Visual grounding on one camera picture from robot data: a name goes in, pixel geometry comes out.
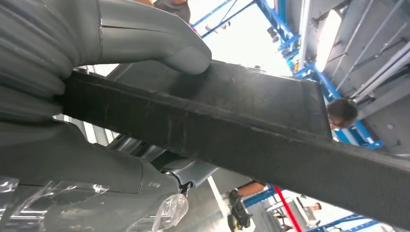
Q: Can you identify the red barrier belt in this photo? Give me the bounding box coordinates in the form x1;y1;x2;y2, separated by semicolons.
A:
273;186;304;232

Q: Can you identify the long ceiling light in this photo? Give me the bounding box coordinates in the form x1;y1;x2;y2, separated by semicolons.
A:
315;9;342;73

